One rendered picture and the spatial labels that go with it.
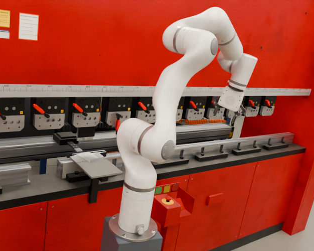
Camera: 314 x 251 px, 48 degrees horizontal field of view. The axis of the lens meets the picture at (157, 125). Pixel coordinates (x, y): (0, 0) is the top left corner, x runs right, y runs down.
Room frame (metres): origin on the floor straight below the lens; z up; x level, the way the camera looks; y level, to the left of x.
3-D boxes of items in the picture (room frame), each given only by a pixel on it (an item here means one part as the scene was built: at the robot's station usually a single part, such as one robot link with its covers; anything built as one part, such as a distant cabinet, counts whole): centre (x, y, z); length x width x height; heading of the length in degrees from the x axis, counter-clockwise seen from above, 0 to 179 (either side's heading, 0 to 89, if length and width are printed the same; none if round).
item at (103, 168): (1.72, 0.29, 1.00); 0.26 x 0.18 x 0.01; 39
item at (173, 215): (1.88, -0.17, 0.75); 0.20 x 0.16 x 0.18; 127
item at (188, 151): (2.63, -0.60, 0.92); 1.68 x 0.06 x 0.10; 129
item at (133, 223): (1.20, 0.03, 1.09); 0.19 x 0.19 x 0.18
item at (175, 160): (2.17, -0.12, 0.89); 0.30 x 0.05 x 0.03; 129
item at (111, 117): (1.94, 0.25, 1.26); 0.15 x 0.09 x 0.17; 129
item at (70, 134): (1.95, 0.49, 1.01); 0.26 x 0.12 x 0.05; 39
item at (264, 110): (2.83, -0.84, 1.26); 0.15 x 0.09 x 0.17; 129
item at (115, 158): (1.87, 0.34, 0.92); 0.39 x 0.06 x 0.10; 129
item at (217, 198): (2.36, -0.51, 0.58); 0.15 x 0.02 x 0.07; 129
